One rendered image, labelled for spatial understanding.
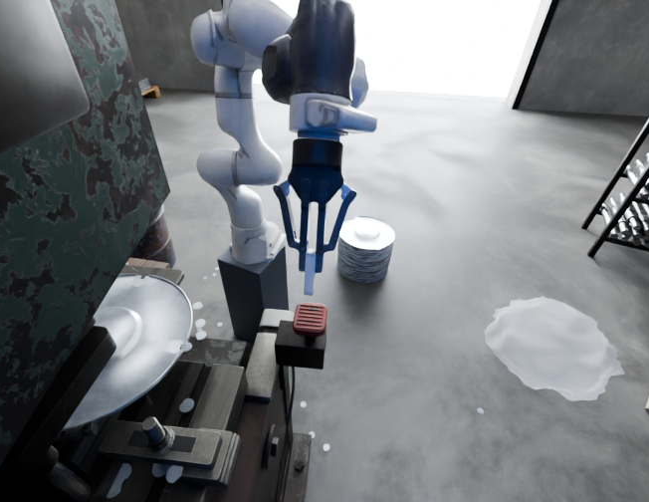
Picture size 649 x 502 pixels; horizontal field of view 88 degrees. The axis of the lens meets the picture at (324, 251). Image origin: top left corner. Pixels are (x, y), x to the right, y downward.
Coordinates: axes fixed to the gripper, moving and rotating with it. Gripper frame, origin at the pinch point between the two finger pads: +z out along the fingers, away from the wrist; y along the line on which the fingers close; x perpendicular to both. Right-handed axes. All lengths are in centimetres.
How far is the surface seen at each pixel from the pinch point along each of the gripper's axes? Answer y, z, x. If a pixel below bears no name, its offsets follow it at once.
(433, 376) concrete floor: -45, 62, -72
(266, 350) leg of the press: 9.3, 20.7, -9.7
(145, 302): 29.2, 8.9, -1.6
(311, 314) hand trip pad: 0.0, 9.8, -5.3
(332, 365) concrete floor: -4, 62, -72
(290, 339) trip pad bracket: 3.8, 15.5, -5.9
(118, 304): 33.6, 9.3, -0.6
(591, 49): -269, -173, -405
